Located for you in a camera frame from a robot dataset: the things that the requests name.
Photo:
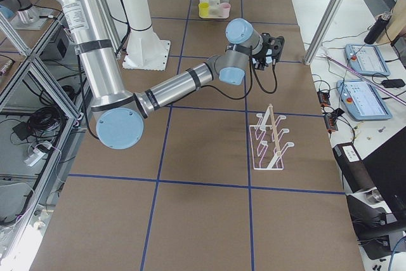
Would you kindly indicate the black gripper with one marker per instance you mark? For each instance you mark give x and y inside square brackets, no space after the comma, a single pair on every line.
[262,54]

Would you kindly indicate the pink cup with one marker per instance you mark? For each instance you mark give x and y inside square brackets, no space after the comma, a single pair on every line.
[225,9]

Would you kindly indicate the yellow cup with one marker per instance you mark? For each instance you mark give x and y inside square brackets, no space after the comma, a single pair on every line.
[204,9]

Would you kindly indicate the cream plastic tray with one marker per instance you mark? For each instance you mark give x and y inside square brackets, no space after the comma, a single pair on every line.
[214,12]

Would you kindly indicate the black usb hub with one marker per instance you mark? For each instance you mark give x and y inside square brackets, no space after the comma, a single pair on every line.
[330,120]

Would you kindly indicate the far teach pendant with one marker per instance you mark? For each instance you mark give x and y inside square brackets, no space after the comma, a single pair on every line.
[367,60]

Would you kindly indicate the teach pendant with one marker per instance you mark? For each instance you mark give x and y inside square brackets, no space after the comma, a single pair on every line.
[367,60]
[362,101]

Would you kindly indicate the near teach pendant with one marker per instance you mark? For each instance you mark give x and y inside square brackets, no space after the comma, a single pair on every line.
[362,101]

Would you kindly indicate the black water bottle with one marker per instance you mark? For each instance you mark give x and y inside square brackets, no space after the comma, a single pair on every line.
[379,26]

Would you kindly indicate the black box with label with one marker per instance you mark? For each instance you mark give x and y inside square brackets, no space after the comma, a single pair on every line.
[352,167]

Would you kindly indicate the black monitor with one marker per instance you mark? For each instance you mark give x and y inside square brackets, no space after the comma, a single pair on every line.
[386,167]

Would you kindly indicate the aluminium frame post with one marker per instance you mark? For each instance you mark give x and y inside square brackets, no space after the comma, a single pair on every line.
[321,30]

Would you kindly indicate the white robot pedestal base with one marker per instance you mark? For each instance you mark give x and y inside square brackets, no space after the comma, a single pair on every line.
[144,50]

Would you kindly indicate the white wire cup rack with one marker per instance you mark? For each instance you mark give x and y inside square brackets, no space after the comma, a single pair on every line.
[262,146]

